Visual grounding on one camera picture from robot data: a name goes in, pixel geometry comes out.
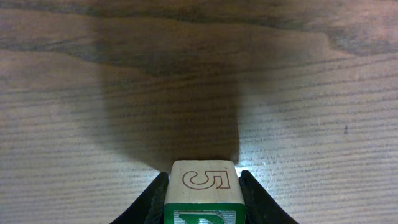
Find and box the green R wooden block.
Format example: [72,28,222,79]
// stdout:
[164,160,246,224]

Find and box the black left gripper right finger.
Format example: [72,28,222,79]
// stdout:
[239,170,299,224]

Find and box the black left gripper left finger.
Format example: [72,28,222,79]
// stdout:
[111,172,169,224]

